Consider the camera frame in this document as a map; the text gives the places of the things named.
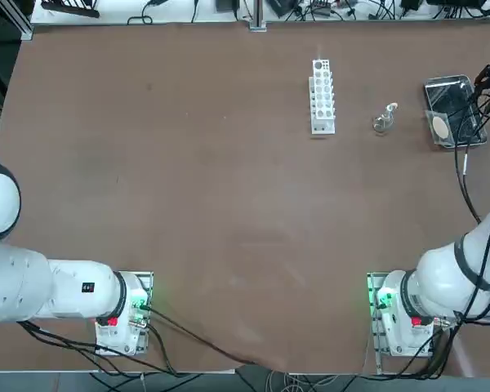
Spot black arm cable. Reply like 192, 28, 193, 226
452, 101, 483, 225

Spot black metal rack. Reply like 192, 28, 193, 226
40, 0, 101, 20

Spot white test tube rack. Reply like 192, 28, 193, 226
308, 59, 337, 136

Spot clear glass flask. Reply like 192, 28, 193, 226
371, 101, 399, 134

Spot black electronics box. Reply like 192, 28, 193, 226
266, 0, 303, 18

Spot aluminium profile post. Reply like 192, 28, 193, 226
249, 0, 268, 33

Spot shiny steel tray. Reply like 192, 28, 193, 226
422, 73, 489, 151

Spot aluminium frame rail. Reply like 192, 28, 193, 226
0, 0, 34, 41

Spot wire gauze with ceramic centre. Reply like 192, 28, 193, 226
425, 108, 454, 145

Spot black looped table cable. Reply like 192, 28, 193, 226
127, 0, 164, 26

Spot black base cable bundle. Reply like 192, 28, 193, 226
395, 318, 461, 379

